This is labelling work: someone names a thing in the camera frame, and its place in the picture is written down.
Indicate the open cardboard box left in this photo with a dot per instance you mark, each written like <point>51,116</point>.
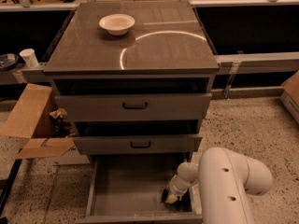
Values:
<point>30,119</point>

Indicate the bottom grey open drawer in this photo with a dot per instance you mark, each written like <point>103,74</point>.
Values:
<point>127,189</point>

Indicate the top grey drawer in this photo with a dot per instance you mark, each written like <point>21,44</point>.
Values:
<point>134,107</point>

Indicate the grey drawer cabinet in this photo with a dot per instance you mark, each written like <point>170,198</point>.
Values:
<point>165,52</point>

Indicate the black floor bar left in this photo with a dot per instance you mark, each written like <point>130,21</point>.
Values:
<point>6,186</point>

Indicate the cardboard box right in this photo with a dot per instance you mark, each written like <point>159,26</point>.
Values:
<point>290,95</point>

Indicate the dark round tape roll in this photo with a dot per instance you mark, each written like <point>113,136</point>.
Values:
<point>8,61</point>

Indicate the white paper cup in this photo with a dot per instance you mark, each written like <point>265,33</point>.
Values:
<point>29,57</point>

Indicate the dark blue rxbar wrapper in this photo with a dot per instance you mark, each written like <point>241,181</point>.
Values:
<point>182,204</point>

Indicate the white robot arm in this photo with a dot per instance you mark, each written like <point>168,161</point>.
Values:
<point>225,179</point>

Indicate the middle grey drawer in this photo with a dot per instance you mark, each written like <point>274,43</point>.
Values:
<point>139,144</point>

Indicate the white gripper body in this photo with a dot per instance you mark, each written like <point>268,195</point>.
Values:
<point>177,189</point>

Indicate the white paper bowl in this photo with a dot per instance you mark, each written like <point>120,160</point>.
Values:
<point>117,24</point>

